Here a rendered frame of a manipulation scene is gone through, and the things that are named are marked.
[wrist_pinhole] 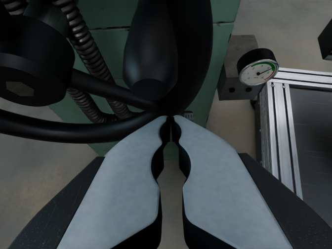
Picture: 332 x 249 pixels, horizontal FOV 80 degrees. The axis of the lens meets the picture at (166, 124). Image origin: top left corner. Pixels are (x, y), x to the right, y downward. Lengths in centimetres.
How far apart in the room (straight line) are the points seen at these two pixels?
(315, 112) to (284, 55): 59
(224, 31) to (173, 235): 77
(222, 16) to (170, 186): 74
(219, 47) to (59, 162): 93
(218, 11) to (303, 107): 71
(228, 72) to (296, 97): 62
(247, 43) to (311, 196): 56
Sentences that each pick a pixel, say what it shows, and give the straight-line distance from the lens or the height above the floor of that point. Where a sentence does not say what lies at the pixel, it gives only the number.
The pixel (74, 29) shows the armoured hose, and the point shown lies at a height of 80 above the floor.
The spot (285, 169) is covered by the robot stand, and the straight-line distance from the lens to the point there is 81.
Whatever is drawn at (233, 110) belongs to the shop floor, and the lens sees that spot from 113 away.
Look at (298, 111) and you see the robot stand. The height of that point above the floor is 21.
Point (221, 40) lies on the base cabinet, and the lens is 40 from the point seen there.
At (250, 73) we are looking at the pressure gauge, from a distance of 38.
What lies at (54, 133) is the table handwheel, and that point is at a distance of 30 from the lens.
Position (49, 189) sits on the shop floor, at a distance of 110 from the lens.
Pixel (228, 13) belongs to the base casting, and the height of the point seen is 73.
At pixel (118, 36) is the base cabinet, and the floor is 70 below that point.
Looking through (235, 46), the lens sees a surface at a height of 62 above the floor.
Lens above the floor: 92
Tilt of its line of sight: 62 degrees down
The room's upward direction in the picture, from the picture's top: 6 degrees counter-clockwise
